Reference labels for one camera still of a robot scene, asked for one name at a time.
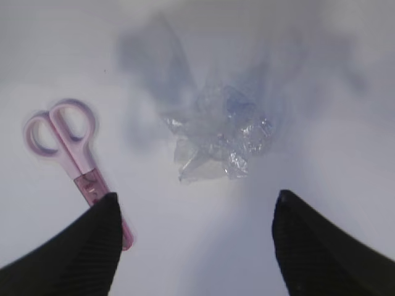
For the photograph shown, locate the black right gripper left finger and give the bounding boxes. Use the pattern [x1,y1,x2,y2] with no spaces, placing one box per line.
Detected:
[1,192,122,295]

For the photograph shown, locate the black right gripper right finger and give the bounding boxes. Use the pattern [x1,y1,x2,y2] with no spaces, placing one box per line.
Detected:
[272,190,394,295]

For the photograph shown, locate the pink safety scissors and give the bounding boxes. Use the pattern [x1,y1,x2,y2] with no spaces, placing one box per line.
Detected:
[22,98,135,250]

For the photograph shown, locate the clear plastic sheet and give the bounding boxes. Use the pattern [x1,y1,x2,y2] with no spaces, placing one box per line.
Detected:
[162,85,273,183]

